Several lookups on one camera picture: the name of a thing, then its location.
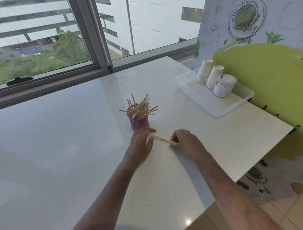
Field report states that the person's right forearm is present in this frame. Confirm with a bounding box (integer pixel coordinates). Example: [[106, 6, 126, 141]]
[[196, 151, 282, 230]]

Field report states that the person's left forearm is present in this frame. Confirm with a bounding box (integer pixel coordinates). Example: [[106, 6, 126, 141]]
[[72, 157, 140, 230]]

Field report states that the clear plastic tray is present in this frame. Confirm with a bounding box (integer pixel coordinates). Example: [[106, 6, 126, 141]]
[[175, 68, 255, 118]]

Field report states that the black window handle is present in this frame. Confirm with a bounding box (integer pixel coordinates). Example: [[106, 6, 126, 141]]
[[6, 76, 33, 86]]

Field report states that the person's left hand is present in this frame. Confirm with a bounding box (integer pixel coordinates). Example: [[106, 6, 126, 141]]
[[127, 127, 157, 165]]

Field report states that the white jar with label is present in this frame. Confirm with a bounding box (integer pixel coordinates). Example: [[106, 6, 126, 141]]
[[213, 74, 238, 98]]

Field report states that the stack of white paper cups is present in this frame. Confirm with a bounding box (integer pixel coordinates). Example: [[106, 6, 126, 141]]
[[196, 58, 214, 83], [205, 65, 224, 89]]

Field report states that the person's right hand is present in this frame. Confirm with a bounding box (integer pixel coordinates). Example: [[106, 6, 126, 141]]
[[170, 129, 209, 163]]

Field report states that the bunch of wooden stir sticks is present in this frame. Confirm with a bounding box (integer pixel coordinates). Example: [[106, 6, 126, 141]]
[[119, 93, 158, 119]]

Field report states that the grey window frame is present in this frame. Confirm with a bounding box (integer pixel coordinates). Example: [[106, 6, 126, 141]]
[[0, 0, 199, 109]]

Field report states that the purple mesh cup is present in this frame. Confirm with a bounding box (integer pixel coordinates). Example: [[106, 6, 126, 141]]
[[126, 106, 150, 132]]

